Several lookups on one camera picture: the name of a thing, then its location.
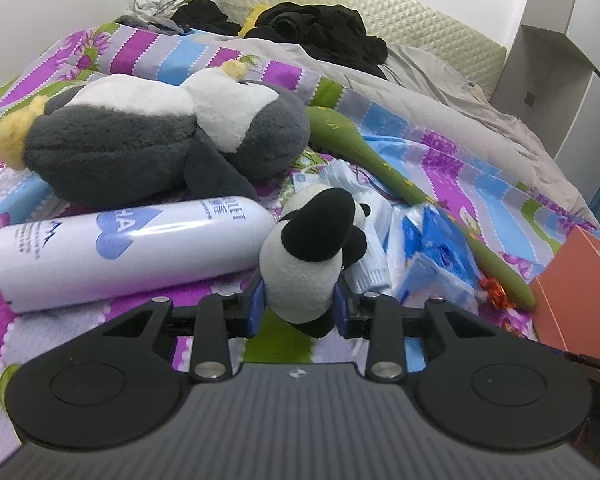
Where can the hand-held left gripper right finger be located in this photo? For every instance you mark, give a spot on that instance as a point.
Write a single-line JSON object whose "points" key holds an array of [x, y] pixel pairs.
{"points": [[341, 311]]}

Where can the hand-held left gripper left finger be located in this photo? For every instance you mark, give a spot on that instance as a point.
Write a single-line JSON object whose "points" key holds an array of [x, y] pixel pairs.
{"points": [[256, 306]]}

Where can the small panda plush toy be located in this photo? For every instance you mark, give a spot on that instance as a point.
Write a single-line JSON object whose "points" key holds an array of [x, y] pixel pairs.
{"points": [[300, 265]]}

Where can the red foil tea packet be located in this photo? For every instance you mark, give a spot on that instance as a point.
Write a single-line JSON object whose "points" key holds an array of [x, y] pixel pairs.
{"points": [[495, 294]]}

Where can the pink cardboard box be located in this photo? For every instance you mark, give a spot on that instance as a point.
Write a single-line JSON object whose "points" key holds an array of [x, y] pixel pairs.
{"points": [[575, 280]]}

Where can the white sock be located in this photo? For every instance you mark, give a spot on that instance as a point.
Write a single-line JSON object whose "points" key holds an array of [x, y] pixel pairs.
{"points": [[372, 272]]}

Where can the blue tissue packet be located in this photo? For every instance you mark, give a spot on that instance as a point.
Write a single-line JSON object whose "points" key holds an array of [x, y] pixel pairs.
{"points": [[445, 250]]}

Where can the white spray bottle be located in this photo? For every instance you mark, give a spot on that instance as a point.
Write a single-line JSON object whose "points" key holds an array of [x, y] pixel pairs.
{"points": [[130, 255]]}

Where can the green fabric massage stick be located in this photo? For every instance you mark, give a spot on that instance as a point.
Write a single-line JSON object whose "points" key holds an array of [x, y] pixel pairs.
{"points": [[340, 130]]}

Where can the grey white penguin plush toy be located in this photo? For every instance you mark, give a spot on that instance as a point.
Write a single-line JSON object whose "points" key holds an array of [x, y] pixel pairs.
{"points": [[130, 145]]}

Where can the grey quilt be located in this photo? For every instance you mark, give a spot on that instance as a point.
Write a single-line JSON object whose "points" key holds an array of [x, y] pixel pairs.
{"points": [[430, 85]]}

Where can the floral striped bed sheet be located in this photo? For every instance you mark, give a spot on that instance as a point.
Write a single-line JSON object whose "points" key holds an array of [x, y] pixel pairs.
{"points": [[180, 50]]}

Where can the large black clothing pile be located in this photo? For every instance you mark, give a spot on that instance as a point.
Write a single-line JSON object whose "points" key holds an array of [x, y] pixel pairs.
{"points": [[320, 30]]}

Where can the yellow plush item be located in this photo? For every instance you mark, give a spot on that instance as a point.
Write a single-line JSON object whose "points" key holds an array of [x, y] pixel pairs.
{"points": [[252, 17]]}

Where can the small black clothing pile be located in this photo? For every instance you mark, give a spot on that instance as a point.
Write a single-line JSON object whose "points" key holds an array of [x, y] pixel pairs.
{"points": [[205, 15]]}

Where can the cream quilted headboard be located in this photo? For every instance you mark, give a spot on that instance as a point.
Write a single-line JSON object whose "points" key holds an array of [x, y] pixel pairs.
{"points": [[405, 20]]}

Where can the grey bedside cabinet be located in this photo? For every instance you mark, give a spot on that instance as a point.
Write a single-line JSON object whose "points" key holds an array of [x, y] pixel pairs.
{"points": [[540, 60]]}

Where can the crumpled white cloth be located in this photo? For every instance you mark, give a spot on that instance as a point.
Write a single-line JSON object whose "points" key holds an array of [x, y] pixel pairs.
{"points": [[150, 2]]}

